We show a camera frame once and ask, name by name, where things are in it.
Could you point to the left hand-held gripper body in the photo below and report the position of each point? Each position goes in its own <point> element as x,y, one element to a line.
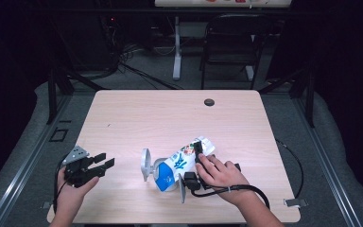
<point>80,173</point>

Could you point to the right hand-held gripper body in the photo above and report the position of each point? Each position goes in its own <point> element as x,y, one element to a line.
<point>192,183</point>

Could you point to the blue and white pouch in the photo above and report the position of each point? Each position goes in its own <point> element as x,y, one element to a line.
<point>182,160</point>

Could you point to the clear jar with grey lid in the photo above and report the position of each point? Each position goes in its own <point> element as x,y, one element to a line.
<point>145,164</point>

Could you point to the person's left hand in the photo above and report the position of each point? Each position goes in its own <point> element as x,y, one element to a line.
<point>69,195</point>

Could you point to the person's right hand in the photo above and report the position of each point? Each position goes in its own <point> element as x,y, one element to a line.
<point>222,178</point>

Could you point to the grey tape strip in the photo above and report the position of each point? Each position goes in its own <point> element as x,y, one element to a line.
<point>46,205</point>
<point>296,202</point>

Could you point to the black table grommet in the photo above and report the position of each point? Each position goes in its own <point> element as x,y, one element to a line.
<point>209,102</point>

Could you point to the black metal stand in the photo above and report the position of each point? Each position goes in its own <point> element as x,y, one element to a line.
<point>52,94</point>
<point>310,94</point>

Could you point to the white desk leg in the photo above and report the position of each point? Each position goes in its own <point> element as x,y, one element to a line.
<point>177,56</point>

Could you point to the black folding chair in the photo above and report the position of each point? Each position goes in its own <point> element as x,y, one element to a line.
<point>230,53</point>

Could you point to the dark equipment box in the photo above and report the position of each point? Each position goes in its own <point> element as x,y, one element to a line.
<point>88,47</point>

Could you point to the aluminium floor rail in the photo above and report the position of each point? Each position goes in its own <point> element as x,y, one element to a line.
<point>324,164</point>
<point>28,164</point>

